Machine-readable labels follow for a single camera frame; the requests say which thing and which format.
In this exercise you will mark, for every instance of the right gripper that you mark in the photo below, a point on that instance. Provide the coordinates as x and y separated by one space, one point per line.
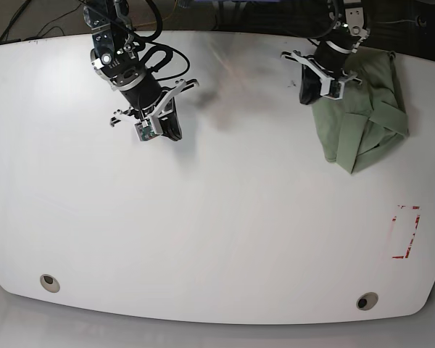
148 101

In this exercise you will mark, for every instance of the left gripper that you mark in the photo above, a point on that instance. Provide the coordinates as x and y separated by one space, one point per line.
328 60

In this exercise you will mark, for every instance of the green t-shirt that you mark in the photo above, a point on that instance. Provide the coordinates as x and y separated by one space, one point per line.
370 120

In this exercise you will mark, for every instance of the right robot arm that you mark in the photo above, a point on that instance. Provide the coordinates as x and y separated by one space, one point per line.
129 63

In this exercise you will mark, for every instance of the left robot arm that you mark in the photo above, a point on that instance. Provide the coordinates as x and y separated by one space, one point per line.
348 22

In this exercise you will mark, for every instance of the red tape marking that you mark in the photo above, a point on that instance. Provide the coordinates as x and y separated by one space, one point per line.
403 230

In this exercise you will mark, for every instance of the left table grommet hole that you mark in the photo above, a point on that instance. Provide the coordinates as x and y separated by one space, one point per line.
50 283

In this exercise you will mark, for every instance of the table grommet hole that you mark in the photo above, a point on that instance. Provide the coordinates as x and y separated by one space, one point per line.
367 301
50 283

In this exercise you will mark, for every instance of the right table grommet hole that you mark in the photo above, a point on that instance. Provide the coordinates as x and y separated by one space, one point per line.
367 301

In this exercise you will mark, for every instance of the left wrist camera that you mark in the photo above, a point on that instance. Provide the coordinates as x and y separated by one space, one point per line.
332 88

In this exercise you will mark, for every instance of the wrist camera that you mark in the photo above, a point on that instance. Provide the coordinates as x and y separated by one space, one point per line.
145 130
332 88

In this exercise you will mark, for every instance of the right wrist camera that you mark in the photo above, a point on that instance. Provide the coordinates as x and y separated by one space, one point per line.
145 130

